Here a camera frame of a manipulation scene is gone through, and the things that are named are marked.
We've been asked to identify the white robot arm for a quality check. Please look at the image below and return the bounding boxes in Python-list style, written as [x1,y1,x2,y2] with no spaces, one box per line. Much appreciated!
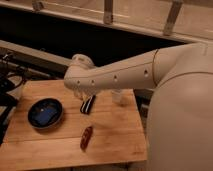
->
[64,43,213,171]

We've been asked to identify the translucent plastic cup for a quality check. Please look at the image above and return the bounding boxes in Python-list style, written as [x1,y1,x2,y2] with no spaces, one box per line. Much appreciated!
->
[111,89,126,105]

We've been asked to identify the black white striped block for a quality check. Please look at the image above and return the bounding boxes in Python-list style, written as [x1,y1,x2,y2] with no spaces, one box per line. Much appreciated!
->
[80,95,96,115]

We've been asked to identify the small clear bottle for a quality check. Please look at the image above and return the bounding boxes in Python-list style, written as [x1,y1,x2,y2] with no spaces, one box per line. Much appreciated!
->
[74,90,83,100]

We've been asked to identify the dark bowl with blue inside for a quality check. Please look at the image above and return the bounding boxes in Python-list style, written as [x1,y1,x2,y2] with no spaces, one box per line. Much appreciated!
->
[28,98,63,129]

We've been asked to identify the black cables at left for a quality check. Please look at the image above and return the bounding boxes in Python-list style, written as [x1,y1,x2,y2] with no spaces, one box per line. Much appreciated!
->
[0,53,28,146]

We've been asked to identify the metal railing frame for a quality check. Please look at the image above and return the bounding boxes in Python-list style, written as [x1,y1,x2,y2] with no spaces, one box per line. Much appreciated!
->
[0,0,213,44]

